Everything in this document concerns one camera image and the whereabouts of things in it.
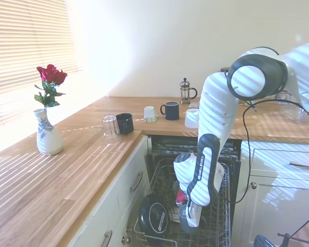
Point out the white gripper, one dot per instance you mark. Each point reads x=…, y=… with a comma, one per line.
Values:
x=193, y=213

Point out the dark navy mug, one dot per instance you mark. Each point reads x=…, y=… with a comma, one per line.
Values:
x=171, y=111

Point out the wide window blind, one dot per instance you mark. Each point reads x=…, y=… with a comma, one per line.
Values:
x=28, y=51

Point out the glass French press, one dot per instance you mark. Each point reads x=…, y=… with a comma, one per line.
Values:
x=186, y=92

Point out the red mug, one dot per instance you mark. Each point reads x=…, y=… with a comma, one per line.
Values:
x=180, y=198

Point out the grey mug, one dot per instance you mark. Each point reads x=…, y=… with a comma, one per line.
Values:
x=186, y=226

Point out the small patterned white cup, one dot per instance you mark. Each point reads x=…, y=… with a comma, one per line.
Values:
x=150, y=114

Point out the black camera tripod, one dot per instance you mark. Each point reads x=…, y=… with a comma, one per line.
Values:
x=293, y=235

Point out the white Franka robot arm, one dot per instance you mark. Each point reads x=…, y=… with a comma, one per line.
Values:
x=216, y=103

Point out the metal cabinet knob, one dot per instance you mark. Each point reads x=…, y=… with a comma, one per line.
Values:
x=253, y=185

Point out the clear drinking glass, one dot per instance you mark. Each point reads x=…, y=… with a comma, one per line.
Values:
x=301, y=114
x=110, y=128

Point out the red rose bouquet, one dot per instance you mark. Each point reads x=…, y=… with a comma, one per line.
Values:
x=51, y=77

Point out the white blue-patterned vase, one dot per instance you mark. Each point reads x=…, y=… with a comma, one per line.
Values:
x=47, y=139

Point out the black round pan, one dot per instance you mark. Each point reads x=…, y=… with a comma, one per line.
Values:
x=153, y=218

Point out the black mug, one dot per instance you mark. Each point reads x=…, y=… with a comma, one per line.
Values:
x=124, y=124

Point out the dishwasher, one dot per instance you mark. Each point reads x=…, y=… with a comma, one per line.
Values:
x=234, y=154

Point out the printed paper leaflet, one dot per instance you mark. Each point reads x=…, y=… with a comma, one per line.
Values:
x=194, y=105

